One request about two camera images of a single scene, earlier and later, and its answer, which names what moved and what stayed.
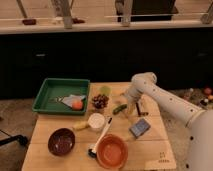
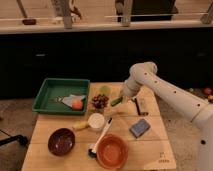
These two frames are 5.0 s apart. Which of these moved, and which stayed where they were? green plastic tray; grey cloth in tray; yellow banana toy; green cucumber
Moved: green cucumber
Stayed: yellow banana toy; green plastic tray; grey cloth in tray
